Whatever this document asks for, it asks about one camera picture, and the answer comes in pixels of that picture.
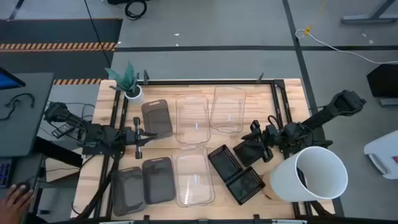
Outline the white plastic object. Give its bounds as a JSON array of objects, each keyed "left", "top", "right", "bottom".
[{"left": 363, "top": 129, "right": 398, "bottom": 180}]

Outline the grey desk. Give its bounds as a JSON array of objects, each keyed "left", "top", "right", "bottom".
[{"left": 0, "top": 72, "right": 55, "bottom": 158}]

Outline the clear plastic bin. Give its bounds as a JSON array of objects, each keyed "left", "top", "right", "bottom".
[
  {"left": 170, "top": 145, "right": 216, "bottom": 208},
  {"left": 175, "top": 95, "right": 211, "bottom": 146},
  {"left": 209, "top": 86, "right": 248, "bottom": 134}
]

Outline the person's hand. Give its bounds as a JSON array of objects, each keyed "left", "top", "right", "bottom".
[{"left": 0, "top": 184, "right": 34, "bottom": 224}]

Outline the yellow cable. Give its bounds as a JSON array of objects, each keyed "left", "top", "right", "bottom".
[{"left": 303, "top": 0, "right": 327, "bottom": 35}]

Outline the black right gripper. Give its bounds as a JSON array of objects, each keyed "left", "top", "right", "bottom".
[{"left": 241, "top": 119, "right": 284, "bottom": 163}]

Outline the white plant pot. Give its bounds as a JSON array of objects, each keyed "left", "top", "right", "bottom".
[{"left": 124, "top": 84, "right": 146, "bottom": 106}]

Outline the black power adapter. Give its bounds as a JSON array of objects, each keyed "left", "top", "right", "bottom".
[{"left": 51, "top": 123, "right": 75, "bottom": 139}]

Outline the coiled black cable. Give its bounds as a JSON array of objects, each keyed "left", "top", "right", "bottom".
[{"left": 124, "top": 0, "right": 148, "bottom": 21}]

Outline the black hazard-striped floor mat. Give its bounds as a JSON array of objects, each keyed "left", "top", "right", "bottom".
[{"left": 0, "top": 17, "right": 124, "bottom": 85}]

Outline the black box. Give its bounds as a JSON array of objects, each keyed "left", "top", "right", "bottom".
[{"left": 366, "top": 63, "right": 398, "bottom": 99}]

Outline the black mesh basket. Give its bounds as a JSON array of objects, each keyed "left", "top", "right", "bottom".
[
  {"left": 207, "top": 144, "right": 244, "bottom": 182},
  {"left": 225, "top": 166, "right": 267, "bottom": 206},
  {"left": 232, "top": 138, "right": 275, "bottom": 168}
]

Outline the black computer mouse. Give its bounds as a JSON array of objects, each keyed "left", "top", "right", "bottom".
[{"left": 14, "top": 182, "right": 32, "bottom": 195}]

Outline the black aluminium table frame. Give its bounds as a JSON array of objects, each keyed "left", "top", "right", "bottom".
[{"left": 74, "top": 73, "right": 335, "bottom": 224}]

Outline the smoky grey plastic bin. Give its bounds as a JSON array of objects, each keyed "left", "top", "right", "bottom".
[
  {"left": 141, "top": 98, "right": 174, "bottom": 139},
  {"left": 111, "top": 166, "right": 147, "bottom": 218},
  {"left": 142, "top": 156, "right": 177, "bottom": 205}
]

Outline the green artificial plant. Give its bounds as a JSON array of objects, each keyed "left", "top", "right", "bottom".
[{"left": 104, "top": 60, "right": 140, "bottom": 94}]

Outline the long black floor cable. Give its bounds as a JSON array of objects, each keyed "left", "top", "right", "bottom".
[{"left": 83, "top": 0, "right": 112, "bottom": 68}]

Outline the computer monitor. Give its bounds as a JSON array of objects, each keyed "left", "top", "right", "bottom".
[{"left": 0, "top": 67, "right": 27, "bottom": 91}]

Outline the grey metal table leg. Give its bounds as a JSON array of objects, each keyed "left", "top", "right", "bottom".
[{"left": 340, "top": 0, "right": 398, "bottom": 25}]

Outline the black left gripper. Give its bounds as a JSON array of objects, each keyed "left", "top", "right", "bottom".
[{"left": 123, "top": 116, "right": 159, "bottom": 160}]

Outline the white floor cable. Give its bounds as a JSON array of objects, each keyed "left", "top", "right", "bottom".
[{"left": 294, "top": 29, "right": 398, "bottom": 65}]

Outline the black keyboard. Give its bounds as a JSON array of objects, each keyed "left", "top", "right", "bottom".
[{"left": 0, "top": 158, "right": 13, "bottom": 189}]

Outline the black cable on desk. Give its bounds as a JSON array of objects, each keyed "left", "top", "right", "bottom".
[{"left": 0, "top": 92, "right": 35, "bottom": 122}]

